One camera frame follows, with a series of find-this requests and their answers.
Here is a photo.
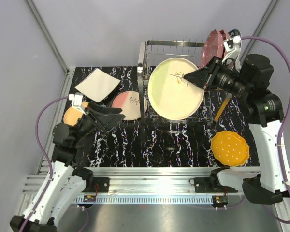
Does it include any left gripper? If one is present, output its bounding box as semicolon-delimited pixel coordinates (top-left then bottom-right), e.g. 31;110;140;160
72;101;126;145

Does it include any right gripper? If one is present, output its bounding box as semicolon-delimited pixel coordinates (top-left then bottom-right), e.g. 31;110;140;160
184;55;251;98

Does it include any pink speckled plate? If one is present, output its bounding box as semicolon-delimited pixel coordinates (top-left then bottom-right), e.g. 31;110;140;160
112;91;141;121

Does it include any cream bordered plate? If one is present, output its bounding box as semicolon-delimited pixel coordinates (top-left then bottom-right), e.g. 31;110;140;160
147;58;204;120

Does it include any pink dotted plate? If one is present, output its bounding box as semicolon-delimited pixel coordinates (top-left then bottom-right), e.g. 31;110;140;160
219;29;230;58
200;29;224;68

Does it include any yellow dotted plate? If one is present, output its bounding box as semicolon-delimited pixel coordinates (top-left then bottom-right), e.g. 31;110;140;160
211;130;250;167

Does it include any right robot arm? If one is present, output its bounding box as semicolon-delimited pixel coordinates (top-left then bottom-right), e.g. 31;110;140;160
183;54;290;205

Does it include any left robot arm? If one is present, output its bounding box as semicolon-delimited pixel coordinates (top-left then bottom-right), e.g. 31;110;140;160
10;102;125;232

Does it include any stainless steel dish rack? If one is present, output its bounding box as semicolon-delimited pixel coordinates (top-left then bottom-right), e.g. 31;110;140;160
137;39;225;125

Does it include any grey green-rimmed plate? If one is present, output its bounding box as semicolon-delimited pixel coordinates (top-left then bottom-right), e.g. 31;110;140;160
228;29;242;44

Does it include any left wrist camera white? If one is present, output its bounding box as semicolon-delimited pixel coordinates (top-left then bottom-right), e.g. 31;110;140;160
68;92;88;115

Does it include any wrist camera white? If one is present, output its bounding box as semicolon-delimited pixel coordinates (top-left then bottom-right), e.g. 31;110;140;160
68;92;88;115
222;35;242;71

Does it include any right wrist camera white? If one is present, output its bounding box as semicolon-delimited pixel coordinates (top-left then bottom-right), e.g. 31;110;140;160
222;35;242;71

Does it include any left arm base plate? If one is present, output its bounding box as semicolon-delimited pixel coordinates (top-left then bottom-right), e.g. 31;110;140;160
84;177;110;193

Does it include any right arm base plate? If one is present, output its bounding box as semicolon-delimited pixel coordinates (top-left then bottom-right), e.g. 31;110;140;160
193;177;238;194

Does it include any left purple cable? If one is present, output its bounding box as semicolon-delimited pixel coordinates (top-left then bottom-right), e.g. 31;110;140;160
18;96;90;232

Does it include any purple cable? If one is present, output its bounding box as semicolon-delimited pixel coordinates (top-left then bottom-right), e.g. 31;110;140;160
18;96;90;232
239;36;290;223

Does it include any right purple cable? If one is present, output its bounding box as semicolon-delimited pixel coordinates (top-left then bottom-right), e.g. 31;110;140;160
239;36;290;223

